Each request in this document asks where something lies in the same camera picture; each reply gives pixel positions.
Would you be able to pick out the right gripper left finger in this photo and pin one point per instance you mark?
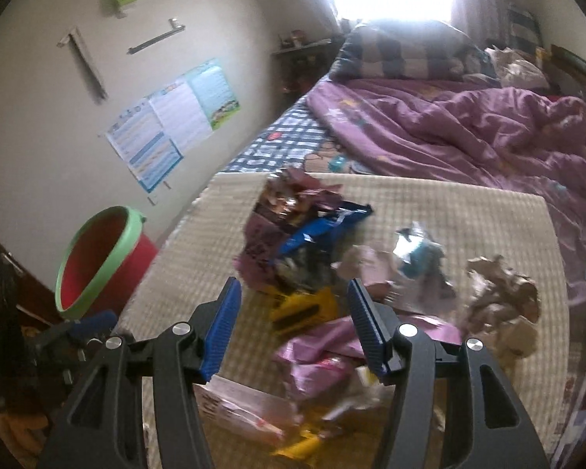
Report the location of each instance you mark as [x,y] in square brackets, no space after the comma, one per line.
[135,392]

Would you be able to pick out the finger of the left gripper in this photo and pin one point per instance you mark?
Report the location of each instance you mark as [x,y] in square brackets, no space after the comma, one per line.
[80,331]

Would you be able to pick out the white Pocky box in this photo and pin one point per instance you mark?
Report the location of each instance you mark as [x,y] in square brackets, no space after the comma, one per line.
[252,414]

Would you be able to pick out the yellow snack wrapper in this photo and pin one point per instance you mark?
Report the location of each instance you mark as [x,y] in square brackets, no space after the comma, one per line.
[298,311]

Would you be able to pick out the purple nut snack bag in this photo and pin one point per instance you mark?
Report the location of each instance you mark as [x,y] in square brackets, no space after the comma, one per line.
[289,199]

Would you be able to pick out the blue snack wrapper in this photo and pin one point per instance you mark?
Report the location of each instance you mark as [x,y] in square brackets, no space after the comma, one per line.
[325,231]

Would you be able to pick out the red bucket green rim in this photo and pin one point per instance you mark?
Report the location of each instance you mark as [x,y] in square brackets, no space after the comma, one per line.
[104,263]

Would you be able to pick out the crumpled brown paper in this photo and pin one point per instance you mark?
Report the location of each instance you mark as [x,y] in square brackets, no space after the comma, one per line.
[503,310]

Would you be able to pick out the pink plastic wrapper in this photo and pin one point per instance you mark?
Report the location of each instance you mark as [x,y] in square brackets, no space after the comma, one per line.
[317,360]

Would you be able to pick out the teal silver wrapper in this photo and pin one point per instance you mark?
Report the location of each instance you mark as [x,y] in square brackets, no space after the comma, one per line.
[418,254]

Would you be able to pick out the beige checkered mat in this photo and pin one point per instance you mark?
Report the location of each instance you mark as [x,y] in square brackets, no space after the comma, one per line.
[495,419]

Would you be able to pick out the blue plaid bed sheet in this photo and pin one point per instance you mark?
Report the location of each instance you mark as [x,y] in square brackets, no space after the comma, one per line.
[295,139]

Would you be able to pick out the purple quilt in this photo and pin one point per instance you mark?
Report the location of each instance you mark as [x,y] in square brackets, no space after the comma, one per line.
[507,138]

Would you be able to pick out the dark corner side table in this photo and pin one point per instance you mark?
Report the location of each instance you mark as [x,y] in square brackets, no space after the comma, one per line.
[300,68]

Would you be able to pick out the left blue wall poster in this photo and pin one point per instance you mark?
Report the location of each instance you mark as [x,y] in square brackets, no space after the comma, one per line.
[139,138]

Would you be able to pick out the middle white wall poster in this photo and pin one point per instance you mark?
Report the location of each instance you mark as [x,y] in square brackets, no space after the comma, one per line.
[181,115]

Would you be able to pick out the right green wall poster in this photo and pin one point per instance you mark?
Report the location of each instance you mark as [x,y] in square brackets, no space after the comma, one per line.
[213,92]

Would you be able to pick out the metal towel rail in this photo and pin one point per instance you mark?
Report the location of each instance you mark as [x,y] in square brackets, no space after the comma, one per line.
[175,28]

